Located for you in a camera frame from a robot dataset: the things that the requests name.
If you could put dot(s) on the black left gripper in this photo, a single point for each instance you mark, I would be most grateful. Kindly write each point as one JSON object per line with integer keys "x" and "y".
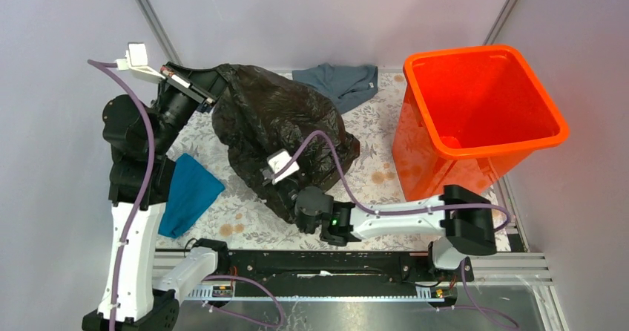
{"x": 201, "y": 85}

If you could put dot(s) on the black plastic trash bag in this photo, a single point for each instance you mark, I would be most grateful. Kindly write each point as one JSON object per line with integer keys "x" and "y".
{"x": 261, "y": 113}

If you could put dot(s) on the orange plastic trash bin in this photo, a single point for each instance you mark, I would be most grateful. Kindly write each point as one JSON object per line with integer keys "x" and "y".
{"x": 469, "y": 116}

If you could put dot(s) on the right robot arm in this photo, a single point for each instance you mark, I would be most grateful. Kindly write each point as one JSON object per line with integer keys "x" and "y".
{"x": 462, "y": 220}

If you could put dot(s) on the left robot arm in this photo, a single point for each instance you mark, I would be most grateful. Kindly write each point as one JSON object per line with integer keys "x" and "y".
{"x": 146, "y": 189}

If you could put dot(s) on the blue folded cloth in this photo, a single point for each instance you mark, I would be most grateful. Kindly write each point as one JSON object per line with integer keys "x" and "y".
{"x": 192, "y": 191}

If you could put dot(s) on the grey cloth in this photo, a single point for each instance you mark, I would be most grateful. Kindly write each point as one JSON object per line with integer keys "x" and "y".
{"x": 346, "y": 86}

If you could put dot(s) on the floral patterned table mat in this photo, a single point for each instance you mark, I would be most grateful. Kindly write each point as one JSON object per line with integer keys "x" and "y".
{"x": 243, "y": 221}

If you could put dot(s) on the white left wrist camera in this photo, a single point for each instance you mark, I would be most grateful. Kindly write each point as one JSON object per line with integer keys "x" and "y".
{"x": 136, "y": 61}

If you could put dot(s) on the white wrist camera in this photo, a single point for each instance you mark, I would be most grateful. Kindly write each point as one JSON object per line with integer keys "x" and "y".
{"x": 136, "y": 61}
{"x": 279, "y": 166}

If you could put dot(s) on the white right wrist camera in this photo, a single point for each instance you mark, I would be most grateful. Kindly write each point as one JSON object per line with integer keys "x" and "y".
{"x": 279, "y": 166}

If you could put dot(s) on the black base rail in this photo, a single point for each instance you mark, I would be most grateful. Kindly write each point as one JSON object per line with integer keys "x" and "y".
{"x": 255, "y": 275}

